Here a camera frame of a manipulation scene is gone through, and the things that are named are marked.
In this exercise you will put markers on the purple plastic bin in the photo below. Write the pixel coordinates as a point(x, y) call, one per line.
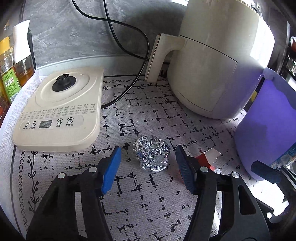
point(268, 128)

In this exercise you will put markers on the green label vinegar bottle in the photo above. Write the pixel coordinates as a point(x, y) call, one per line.
point(8, 75)

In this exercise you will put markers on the red white small carton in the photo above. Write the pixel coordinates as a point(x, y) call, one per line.
point(205, 161)

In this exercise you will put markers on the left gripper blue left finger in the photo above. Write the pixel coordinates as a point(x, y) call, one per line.
point(113, 162)

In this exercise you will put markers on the cream air fryer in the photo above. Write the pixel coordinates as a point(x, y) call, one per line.
point(218, 56)

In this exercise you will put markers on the red cap oil bottle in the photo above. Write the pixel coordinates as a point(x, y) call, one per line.
point(4, 106)

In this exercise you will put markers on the cream kettle base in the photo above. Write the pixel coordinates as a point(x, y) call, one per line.
point(63, 114)

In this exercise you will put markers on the patterned white counter mat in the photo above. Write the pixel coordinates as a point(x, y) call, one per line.
point(148, 199)

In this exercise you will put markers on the white top oil dispenser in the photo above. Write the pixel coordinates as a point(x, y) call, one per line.
point(24, 65)

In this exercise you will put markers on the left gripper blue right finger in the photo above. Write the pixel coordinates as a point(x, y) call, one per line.
point(187, 171)

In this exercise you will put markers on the black dish rack right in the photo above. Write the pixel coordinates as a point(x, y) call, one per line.
point(290, 65)

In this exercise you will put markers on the aluminium foil ball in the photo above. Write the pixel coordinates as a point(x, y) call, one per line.
point(152, 153)

